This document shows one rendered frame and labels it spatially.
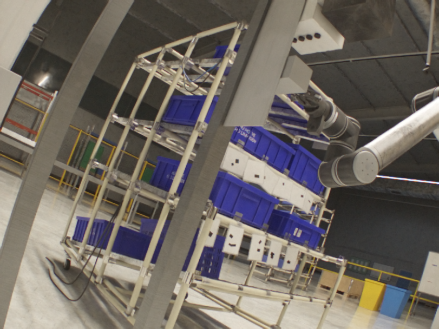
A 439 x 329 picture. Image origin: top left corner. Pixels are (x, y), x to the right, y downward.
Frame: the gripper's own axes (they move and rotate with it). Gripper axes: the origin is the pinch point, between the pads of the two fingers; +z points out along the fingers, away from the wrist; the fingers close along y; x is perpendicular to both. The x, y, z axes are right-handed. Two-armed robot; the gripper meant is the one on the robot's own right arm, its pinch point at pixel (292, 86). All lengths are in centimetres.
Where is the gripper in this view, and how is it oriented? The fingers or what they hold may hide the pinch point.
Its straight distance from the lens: 117.6
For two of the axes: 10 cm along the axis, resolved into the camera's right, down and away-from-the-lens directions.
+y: 6.0, 0.8, -8.0
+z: -7.2, -3.7, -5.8
